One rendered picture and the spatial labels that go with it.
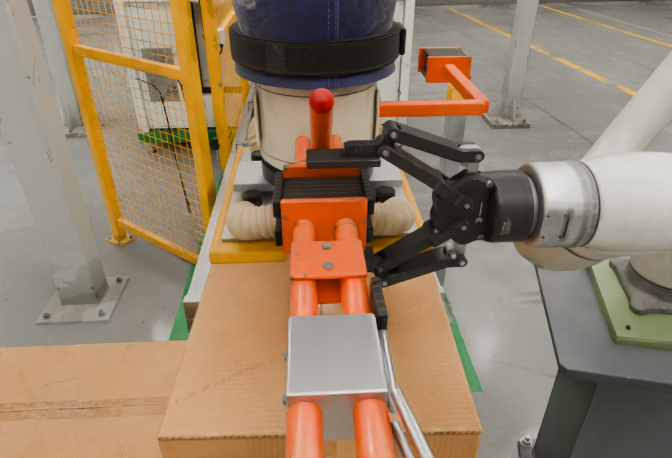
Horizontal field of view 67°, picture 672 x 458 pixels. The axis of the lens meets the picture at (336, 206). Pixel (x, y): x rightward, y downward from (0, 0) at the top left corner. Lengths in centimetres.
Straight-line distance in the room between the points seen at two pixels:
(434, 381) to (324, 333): 40
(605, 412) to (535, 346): 87
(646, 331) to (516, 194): 73
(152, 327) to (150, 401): 104
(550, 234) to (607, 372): 61
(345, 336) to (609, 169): 33
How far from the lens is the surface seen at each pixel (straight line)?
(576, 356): 113
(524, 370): 213
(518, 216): 52
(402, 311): 83
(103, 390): 135
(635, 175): 57
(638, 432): 147
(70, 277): 242
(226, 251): 66
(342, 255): 43
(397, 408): 32
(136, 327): 233
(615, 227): 56
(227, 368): 76
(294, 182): 54
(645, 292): 126
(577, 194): 54
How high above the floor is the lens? 149
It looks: 30 degrees down
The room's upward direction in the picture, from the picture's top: straight up
